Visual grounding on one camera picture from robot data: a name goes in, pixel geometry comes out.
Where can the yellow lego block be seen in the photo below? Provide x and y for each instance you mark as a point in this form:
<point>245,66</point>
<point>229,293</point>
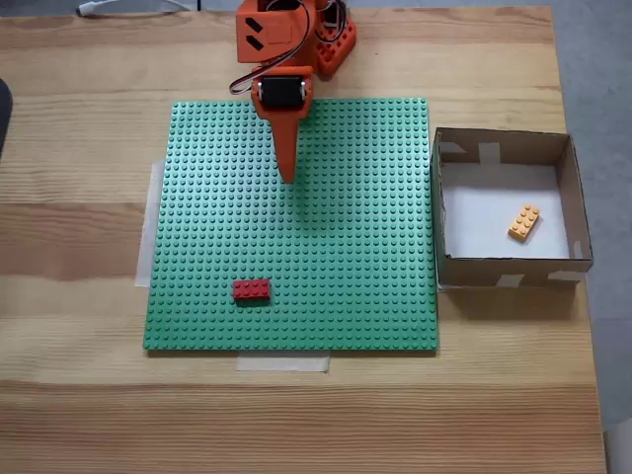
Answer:
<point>524,223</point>

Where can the green lego baseplate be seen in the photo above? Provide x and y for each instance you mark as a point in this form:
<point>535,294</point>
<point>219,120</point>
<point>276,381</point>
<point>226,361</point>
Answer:
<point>222,222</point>

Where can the red lego block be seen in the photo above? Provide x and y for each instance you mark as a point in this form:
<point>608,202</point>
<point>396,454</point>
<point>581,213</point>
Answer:
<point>252,289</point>

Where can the open cardboard box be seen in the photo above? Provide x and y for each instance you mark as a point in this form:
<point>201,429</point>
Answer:
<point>513,277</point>

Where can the masking tape strip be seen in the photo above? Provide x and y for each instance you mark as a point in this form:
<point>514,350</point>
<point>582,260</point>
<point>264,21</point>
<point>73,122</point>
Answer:
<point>281,364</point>
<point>145,237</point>

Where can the white paper sheet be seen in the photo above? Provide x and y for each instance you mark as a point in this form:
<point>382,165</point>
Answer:
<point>474,217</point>

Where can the black rounded object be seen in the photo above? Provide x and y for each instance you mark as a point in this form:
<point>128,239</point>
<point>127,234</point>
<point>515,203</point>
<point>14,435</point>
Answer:
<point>4,113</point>

